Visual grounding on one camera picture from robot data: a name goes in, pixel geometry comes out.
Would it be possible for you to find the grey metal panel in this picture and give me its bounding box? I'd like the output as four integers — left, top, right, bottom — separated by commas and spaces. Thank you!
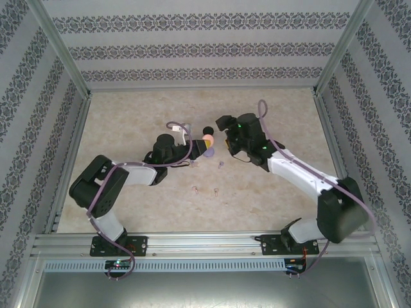
19, 253, 396, 308

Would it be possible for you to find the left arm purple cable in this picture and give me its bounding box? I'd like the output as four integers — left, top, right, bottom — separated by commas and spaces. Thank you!
86, 121, 193, 282

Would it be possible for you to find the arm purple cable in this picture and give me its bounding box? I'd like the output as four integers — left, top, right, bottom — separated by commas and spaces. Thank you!
86, 121, 193, 282
256, 99, 376, 278

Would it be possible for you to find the aluminium side rail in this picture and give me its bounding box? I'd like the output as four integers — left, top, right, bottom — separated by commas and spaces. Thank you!
43, 94, 92, 235
313, 92, 376, 234

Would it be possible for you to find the aluminium mounting rail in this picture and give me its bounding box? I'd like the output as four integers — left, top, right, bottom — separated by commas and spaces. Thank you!
31, 233, 381, 257

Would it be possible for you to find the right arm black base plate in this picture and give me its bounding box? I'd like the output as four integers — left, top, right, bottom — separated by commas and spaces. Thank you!
261, 234, 320, 257

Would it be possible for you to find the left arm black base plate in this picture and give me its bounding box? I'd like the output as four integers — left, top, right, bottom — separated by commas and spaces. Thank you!
91, 235, 148, 257

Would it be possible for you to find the slotted grey cable duct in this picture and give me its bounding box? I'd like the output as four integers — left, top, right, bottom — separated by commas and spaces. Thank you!
43, 259, 286, 273

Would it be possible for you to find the aluminium frame post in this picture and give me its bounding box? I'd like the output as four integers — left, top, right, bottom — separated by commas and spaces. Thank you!
31, 0, 94, 100
313, 0, 378, 97

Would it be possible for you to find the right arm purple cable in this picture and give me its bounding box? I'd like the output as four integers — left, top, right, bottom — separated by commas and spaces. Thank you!
256, 99, 376, 278

